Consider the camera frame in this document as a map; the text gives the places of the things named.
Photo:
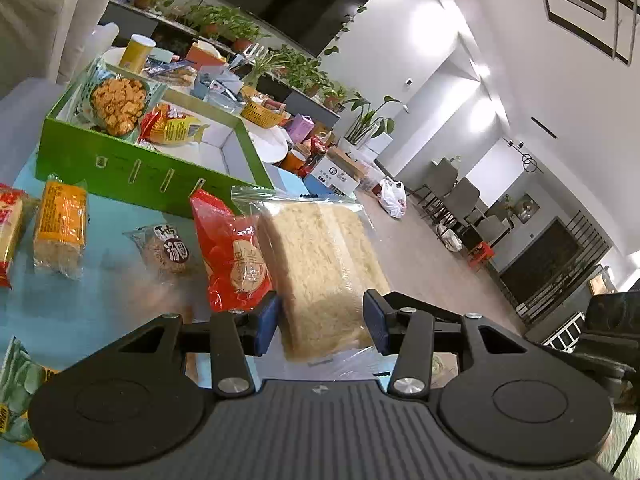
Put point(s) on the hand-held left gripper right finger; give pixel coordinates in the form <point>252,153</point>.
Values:
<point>376,320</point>

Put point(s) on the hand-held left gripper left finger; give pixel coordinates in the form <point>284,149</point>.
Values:
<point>265,325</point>

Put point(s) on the clear bag of noodles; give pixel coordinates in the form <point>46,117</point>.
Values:
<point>315,270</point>

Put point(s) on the red pastry packet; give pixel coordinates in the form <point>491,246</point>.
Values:
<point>230,255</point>

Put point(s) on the brown pastry packet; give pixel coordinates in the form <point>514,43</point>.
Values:
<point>165,252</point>

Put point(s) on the green cardboard box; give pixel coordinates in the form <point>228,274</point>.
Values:
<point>125,170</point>

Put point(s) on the red snack packet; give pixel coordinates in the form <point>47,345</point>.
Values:
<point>172,127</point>

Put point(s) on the orange cracker packet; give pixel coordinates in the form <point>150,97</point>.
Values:
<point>60,220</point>

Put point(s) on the green leafy snack packet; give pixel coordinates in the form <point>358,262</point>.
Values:
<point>20,385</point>

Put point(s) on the green puffed snack packet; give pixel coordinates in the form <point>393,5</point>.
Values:
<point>117,102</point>

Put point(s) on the red label cracker packet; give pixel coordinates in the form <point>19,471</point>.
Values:
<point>10,230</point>

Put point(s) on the dark sideboard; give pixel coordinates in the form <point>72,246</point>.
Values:
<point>550,265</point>

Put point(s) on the white plastic bag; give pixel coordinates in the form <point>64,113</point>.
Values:
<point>392,197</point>

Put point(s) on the red stool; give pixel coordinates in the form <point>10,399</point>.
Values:
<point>482,252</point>

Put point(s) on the grey dining chair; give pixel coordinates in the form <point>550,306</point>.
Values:
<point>462,197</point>
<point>440,177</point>
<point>487,222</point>

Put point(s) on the labelled cardboard box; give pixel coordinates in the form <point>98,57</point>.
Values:
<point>335,170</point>

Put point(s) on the orange mug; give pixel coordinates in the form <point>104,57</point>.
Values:
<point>292,162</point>

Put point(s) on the white floor cabinet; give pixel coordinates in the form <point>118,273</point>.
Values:
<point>377,147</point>

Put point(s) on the white round coffee table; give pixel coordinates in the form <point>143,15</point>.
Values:
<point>272,147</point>

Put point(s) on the grey blue patterned mat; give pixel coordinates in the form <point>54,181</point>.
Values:
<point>75,310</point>

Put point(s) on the pink box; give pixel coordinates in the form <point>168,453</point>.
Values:
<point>300,129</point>

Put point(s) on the large leafy floor plant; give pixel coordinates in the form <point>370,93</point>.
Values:
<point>370,120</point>

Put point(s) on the yellow woven basket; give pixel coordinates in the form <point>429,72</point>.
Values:
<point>262,115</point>

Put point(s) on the grey blue plastic bowl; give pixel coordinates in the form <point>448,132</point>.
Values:
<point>215,85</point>

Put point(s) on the spider plant in vase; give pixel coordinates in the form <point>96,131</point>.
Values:
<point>265,65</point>

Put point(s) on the orange tissue box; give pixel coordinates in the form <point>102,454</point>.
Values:
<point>200,55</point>

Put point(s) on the yellow canister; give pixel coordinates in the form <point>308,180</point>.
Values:
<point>135,55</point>

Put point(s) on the rectangular ceiling light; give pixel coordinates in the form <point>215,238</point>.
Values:
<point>585,2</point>

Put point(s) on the beige armchair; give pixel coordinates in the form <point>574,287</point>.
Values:
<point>35,25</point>

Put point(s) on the framed wall picture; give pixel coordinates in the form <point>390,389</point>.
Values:
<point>527,207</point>

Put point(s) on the wall television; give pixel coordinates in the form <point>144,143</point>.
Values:
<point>280,0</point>

